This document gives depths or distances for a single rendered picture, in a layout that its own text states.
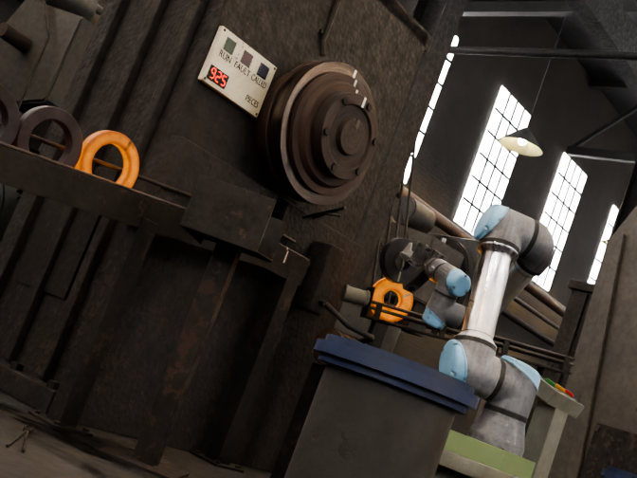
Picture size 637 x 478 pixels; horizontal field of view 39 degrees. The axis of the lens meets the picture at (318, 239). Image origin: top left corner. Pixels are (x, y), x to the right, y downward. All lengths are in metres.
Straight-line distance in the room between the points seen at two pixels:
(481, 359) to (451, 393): 0.80
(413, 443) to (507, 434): 0.84
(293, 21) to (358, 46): 0.34
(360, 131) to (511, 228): 0.67
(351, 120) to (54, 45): 4.51
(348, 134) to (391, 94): 0.58
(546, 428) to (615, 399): 2.20
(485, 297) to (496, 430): 0.35
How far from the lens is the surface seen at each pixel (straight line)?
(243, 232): 2.21
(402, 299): 3.15
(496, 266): 2.49
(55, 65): 7.05
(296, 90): 2.84
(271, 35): 2.97
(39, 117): 2.32
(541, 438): 2.98
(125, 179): 2.47
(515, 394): 2.42
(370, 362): 1.56
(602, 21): 10.39
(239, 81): 2.85
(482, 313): 2.43
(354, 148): 2.92
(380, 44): 3.38
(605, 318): 5.32
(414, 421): 1.60
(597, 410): 5.20
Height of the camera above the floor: 0.33
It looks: 9 degrees up
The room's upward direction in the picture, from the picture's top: 21 degrees clockwise
